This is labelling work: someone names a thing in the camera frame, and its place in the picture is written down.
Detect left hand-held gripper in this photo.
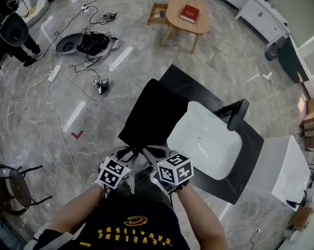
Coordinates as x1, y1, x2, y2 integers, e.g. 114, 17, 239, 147
94, 146, 141, 191

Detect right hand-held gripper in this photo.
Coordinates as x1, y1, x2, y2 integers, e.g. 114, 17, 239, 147
142, 144, 194, 193

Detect black cloth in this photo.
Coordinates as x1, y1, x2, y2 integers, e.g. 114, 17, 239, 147
118, 78, 190, 152

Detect person's left forearm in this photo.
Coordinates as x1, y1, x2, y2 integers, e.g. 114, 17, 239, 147
48, 183, 107, 234

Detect person's right forearm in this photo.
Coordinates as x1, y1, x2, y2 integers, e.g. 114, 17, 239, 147
176, 183, 228, 250

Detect person's left leg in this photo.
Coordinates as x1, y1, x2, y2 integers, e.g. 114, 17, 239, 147
117, 176, 136, 199

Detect person's leg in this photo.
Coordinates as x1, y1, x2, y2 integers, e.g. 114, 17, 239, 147
134, 165, 173, 208
117, 176, 136, 199

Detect person's right leg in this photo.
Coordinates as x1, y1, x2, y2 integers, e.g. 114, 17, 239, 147
134, 165, 173, 208

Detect white sink basin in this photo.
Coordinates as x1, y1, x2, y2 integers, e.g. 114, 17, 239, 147
166, 101, 243, 181

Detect person's dark printed jersey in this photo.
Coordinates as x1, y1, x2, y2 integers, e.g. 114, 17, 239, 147
23, 198, 191, 250

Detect spare gripper device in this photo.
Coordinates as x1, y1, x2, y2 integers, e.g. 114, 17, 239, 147
91, 76, 110, 96

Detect black sink faucet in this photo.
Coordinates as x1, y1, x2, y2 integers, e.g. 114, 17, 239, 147
216, 98, 250, 132

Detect black countertop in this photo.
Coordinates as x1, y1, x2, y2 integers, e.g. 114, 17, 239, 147
159, 64, 266, 205

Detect long white power strip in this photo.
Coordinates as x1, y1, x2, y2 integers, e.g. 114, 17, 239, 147
47, 65, 62, 82

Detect open case with black gear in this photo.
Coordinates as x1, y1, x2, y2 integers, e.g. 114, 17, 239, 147
75, 31, 120, 59

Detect black round mesh chair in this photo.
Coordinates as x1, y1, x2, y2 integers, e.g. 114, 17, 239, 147
0, 164, 53, 217

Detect gray oval shell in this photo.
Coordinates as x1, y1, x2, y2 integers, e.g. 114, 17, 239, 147
55, 33, 84, 55

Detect white bathtub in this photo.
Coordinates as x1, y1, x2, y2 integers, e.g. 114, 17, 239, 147
255, 135, 311, 213

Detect open wooden drawer box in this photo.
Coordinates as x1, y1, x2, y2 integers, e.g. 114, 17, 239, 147
147, 2, 170, 27

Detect oval wooden coffee table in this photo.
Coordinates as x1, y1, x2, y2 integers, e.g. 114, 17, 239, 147
160, 0, 211, 55

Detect red book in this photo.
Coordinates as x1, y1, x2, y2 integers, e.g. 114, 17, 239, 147
179, 4, 200, 24

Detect black tub hand shower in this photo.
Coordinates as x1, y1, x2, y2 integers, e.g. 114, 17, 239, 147
285, 190, 307, 209

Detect small blue trash bin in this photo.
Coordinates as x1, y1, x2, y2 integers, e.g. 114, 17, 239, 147
265, 48, 279, 62

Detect dark green bathtub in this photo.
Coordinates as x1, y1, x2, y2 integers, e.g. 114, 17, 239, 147
278, 34, 312, 84

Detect white vanity cabinet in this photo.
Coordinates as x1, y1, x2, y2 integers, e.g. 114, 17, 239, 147
234, 0, 292, 48

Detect white power cable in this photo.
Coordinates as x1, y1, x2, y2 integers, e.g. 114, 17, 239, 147
47, 81, 91, 191
0, 73, 51, 164

